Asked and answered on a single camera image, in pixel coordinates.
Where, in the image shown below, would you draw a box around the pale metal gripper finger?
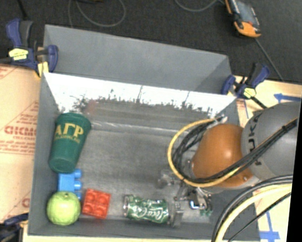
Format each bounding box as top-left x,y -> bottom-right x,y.
156,169 -> 182,191
169,200 -> 186,229

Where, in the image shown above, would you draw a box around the dark green plastic cup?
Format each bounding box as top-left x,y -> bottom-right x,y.
47,110 -> 94,176

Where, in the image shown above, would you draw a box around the brown cardboard board, red print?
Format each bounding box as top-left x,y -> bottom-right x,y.
0,63 -> 46,229

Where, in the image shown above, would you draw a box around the green apple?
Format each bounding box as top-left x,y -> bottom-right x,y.
44,189 -> 83,228

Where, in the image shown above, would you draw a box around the blue toy brick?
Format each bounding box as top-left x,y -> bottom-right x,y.
55,166 -> 86,200

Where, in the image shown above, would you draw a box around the grey metal bin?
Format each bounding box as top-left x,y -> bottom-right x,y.
21,23 -> 282,242

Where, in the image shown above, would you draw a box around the red toy brick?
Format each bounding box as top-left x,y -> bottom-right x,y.
81,188 -> 112,219

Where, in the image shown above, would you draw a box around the green soda can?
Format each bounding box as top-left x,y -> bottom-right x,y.
121,193 -> 172,225

